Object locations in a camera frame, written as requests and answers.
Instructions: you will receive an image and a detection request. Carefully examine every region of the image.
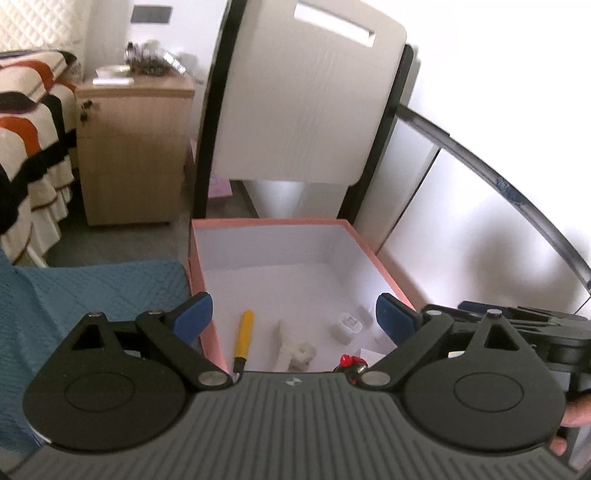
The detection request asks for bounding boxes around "small white cup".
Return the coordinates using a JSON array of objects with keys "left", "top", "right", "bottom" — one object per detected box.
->
[{"left": 329, "top": 313, "right": 363, "bottom": 343}]

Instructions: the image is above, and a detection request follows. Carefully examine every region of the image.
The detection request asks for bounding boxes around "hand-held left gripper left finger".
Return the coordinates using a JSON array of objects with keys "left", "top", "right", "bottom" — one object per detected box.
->
[{"left": 74, "top": 292, "right": 234, "bottom": 391}]

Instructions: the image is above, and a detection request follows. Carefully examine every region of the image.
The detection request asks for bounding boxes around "teal quilted blanket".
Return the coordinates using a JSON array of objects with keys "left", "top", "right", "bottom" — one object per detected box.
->
[{"left": 0, "top": 249, "right": 218, "bottom": 455}]

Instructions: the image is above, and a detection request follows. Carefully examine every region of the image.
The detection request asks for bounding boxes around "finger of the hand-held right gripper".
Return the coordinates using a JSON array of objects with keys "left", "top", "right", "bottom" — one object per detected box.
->
[{"left": 458, "top": 300, "right": 591, "bottom": 334}]

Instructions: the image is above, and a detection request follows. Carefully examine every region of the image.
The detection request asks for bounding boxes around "person's right hand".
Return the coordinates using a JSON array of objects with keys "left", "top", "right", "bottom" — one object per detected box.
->
[{"left": 549, "top": 395, "right": 591, "bottom": 457}]

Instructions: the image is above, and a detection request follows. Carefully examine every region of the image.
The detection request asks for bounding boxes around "pile of shiny wrappers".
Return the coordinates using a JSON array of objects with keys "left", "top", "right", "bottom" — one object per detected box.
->
[{"left": 134, "top": 41, "right": 186, "bottom": 75}]

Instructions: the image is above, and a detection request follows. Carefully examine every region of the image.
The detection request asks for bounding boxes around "striped blanket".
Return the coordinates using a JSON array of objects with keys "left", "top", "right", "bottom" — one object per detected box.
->
[{"left": 0, "top": 48, "right": 85, "bottom": 268}]

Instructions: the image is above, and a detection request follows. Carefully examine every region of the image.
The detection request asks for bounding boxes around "white plastic branched piece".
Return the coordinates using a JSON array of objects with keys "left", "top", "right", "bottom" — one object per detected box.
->
[{"left": 276, "top": 320, "right": 317, "bottom": 371}]

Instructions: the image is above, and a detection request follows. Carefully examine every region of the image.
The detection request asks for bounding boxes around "yellow pen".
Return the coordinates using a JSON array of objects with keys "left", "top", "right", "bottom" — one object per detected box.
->
[{"left": 232, "top": 310, "right": 256, "bottom": 374}]

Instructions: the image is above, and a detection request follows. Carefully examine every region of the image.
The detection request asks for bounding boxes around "red carabiner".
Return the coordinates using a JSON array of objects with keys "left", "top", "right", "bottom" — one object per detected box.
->
[{"left": 332, "top": 354, "right": 369, "bottom": 384}]

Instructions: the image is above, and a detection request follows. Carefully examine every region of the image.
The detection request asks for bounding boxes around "grey wall panel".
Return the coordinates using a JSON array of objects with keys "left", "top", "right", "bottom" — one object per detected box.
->
[{"left": 130, "top": 4, "right": 172, "bottom": 25}]

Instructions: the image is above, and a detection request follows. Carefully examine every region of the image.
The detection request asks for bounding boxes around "pink cardboard box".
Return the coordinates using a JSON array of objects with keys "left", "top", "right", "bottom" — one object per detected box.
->
[{"left": 187, "top": 218, "right": 416, "bottom": 376}]

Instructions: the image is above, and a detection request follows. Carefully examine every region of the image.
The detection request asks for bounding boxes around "wooden nightstand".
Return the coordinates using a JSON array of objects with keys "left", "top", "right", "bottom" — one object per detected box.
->
[{"left": 75, "top": 74, "right": 195, "bottom": 227}]

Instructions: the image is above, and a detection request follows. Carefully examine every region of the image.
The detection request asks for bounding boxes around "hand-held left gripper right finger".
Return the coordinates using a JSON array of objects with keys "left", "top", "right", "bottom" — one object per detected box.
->
[{"left": 360, "top": 293, "right": 522, "bottom": 391}]

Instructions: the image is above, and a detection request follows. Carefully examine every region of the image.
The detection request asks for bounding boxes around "white paper card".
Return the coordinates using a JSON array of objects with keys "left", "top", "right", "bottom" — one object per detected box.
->
[{"left": 358, "top": 332, "right": 398, "bottom": 366}]

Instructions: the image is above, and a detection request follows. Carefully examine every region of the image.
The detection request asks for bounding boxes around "white quilted headboard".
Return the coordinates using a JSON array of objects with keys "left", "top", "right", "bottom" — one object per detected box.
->
[{"left": 0, "top": 0, "right": 88, "bottom": 52}]

